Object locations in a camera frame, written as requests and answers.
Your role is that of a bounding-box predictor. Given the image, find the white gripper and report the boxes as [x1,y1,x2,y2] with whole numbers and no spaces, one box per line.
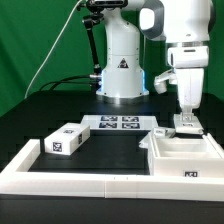
[167,46,209,122]

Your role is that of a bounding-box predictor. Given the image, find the white cabinet door panel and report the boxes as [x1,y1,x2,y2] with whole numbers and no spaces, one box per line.
[153,127,175,138]

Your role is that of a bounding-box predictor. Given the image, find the white cabinet body box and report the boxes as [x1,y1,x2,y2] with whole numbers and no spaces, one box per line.
[140,132,224,178]

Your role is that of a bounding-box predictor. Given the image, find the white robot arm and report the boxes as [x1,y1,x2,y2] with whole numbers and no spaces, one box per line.
[86,0,214,122]

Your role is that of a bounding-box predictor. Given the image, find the white cabinet top block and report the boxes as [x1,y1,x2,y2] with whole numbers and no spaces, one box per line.
[44,123,90,155]

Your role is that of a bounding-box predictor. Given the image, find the white base tag plate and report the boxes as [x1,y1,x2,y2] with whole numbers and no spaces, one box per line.
[81,115,158,131]

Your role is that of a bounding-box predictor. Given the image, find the black cable bundle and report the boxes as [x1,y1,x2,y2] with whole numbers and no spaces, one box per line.
[39,75,101,92]

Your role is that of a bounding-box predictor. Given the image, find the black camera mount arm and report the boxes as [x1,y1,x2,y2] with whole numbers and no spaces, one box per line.
[78,0,128,90]

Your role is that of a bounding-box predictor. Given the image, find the white cable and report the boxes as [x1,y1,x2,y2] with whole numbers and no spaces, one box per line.
[24,0,84,100]

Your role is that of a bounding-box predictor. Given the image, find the white U-shaped fence frame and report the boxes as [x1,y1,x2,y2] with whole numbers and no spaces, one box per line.
[0,139,224,202]

